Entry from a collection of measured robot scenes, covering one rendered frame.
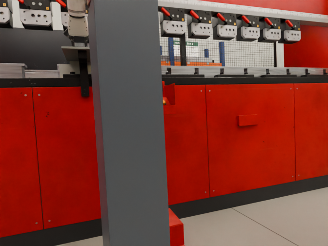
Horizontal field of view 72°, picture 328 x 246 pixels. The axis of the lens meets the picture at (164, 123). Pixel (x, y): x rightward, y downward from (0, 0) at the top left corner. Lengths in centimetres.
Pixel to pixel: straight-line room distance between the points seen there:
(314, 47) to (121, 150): 240
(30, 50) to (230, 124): 155
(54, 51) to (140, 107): 143
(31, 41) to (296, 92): 199
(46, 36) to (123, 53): 143
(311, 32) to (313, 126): 110
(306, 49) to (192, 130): 174
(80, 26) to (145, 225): 101
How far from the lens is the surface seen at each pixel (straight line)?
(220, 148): 154
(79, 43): 149
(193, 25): 165
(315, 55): 274
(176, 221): 124
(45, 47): 202
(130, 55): 66
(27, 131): 132
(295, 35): 218
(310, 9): 236
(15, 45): 206
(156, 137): 66
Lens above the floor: 68
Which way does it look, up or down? 3 degrees down
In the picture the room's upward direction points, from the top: 3 degrees counter-clockwise
